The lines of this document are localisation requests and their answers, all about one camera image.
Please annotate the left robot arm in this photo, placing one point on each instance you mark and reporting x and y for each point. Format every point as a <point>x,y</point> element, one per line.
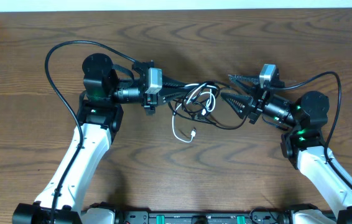
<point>107,87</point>

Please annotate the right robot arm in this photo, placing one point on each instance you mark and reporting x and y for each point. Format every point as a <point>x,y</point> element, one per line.
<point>302,143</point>

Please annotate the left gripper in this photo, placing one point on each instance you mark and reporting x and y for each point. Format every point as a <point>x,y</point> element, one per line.
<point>166,96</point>

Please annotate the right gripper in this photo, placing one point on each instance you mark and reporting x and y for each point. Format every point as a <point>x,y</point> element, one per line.
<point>262,96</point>

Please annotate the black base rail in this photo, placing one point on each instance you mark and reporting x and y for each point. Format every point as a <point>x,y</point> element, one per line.
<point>201,217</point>

